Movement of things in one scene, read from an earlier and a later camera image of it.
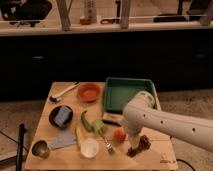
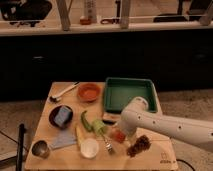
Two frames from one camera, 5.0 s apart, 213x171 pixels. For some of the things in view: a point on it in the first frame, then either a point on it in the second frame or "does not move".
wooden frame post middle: x=125 y=14 does not move
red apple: x=120 y=135 does not move
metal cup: x=41 y=149 does not move
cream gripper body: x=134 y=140 -> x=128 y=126
